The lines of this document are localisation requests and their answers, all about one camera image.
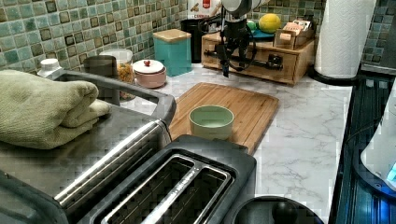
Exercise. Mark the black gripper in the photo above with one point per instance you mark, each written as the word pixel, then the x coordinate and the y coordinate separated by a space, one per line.
pixel 236 39

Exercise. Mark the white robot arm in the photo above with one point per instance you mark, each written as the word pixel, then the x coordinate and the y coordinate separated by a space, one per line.
pixel 234 11

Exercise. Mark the wooden drawer box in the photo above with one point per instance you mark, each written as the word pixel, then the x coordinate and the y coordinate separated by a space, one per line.
pixel 286 66

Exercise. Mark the blue plate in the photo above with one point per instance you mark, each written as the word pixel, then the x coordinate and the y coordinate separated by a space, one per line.
pixel 260 34

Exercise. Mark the yellow plush lemon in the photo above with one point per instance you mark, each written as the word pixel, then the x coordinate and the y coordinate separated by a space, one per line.
pixel 269 23

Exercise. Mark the black utensil pot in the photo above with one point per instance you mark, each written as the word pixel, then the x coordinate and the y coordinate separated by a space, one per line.
pixel 191 26

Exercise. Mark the cereal box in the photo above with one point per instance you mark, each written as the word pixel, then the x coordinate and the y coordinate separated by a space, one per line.
pixel 198 9

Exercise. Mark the bamboo cutting board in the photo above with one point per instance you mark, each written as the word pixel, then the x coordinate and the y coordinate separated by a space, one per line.
pixel 253 111

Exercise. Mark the teal canister with bamboo lid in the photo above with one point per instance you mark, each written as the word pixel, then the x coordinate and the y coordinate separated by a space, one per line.
pixel 173 49

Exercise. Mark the green ceramic bowl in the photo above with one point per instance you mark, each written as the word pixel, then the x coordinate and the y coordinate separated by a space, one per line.
pixel 211 122

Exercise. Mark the small wooden caddy box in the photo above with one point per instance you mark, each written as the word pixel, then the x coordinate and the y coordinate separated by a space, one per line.
pixel 294 34

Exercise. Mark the pink pot with white lid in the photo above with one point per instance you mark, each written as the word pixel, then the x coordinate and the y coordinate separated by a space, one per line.
pixel 149 73

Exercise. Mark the clear cereal jar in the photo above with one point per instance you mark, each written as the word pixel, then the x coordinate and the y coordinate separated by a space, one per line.
pixel 124 60

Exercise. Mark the white paper towel roll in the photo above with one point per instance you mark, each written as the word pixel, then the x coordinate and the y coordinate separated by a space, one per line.
pixel 342 37

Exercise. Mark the dark grey metal cup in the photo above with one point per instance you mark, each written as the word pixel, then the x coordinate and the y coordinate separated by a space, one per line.
pixel 104 66

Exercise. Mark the black two-slot toaster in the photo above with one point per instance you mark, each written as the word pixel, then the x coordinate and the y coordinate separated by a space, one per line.
pixel 191 181

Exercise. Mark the black kettle lid with knob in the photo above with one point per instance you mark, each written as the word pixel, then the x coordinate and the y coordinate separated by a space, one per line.
pixel 274 210

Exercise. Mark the orange juice bottle white cap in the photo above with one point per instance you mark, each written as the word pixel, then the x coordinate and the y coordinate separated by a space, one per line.
pixel 48 67

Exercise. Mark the folded green towel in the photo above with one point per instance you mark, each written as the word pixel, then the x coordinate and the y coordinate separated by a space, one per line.
pixel 41 113

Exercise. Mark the stainless toaster oven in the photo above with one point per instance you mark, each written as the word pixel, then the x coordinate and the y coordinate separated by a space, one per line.
pixel 61 185

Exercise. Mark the black drawer handle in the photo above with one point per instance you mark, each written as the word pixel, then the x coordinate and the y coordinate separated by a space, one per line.
pixel 274 62

